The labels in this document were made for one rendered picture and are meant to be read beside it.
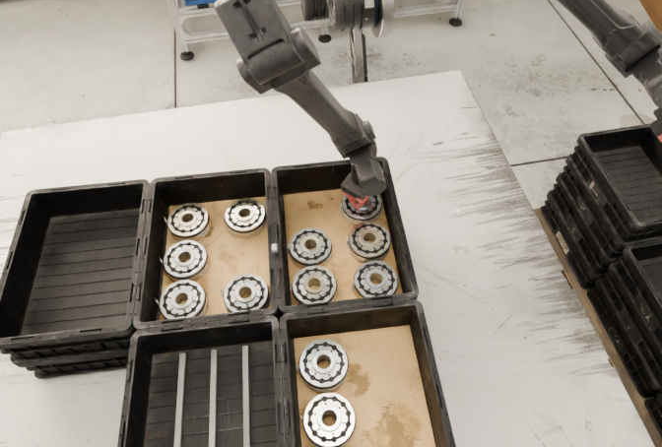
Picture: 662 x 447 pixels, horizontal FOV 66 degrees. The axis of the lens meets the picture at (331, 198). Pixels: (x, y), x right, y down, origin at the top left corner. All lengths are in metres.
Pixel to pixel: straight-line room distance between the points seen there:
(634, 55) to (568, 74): 2.18
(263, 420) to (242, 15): 0.77
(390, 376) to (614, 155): 1.33
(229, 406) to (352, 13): 0.98
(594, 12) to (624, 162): 1.23
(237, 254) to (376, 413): 0.49
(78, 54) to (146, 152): 1.83
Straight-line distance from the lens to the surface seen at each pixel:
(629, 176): 2.11
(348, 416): 1.09
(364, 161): 1.10
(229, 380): 1.16
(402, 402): 1.13
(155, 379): 1.20
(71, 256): 1.42
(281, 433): 1.01
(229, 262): 1.28
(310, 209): 1.33
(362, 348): 1.16
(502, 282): 1.44
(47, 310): 1.37
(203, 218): 1.33
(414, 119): 1.75
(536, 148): 2.77
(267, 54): 0.76
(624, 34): 1.04
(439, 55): 3.18
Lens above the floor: 1.92
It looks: 54 degrees down
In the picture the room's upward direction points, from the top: 1 degrees counter-clockwise
